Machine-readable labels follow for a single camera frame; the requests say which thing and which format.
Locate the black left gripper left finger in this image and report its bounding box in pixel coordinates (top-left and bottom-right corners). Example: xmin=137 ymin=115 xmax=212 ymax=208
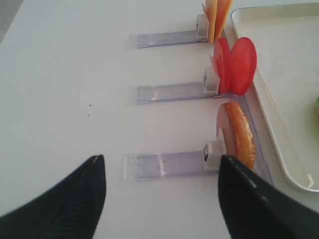
xmin=0 ymin=155 xmax=107 ymax=239

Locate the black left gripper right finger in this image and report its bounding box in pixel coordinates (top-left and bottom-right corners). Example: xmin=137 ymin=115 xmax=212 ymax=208
xmin=218 ymin=155 xmax=319 ymax=239

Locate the toasted bread slice in rack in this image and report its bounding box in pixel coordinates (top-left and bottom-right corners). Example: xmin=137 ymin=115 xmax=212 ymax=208
xmin=216 ymin=102 xmax=256 ymax=170

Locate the white left bread rack pusher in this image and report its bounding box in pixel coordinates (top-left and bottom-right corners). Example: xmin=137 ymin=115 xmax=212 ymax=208
xmin=203 ymin=141 xmax=227 ymax=171

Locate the white tomato rack pusher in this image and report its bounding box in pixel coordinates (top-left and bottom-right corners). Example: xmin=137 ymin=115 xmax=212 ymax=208
xmin=202 ymin=67 xmax=220 ymax=95

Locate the white cheese rack pusher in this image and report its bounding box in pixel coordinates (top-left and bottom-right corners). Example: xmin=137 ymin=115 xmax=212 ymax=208
xmin=195 ymin=14 xmax=209 ymax=40

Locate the rear yellow cheese slice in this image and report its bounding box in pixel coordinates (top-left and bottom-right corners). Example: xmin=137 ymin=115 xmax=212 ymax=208
xmin=203 ymin=0 xmax=217 ymax=44

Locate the cream plastic tray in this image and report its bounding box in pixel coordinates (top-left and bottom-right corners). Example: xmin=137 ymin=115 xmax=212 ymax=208
xmin=231 ymin=2 xmax=319 ymax=193

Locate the clear left bread rack rail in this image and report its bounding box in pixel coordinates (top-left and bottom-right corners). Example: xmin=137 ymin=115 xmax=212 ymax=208
xmin=124 ymin=103 xmax=273 ymax=184

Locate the clear tomato rack rail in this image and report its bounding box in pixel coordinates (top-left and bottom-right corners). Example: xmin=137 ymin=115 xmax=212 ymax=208
xmin=129 ymin=82 xmax=244 ymax=105

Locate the clear cheese rack rail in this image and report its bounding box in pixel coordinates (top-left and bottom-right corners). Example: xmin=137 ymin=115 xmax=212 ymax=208
xmin=130 ymin=29 xmax=208 ymax=49

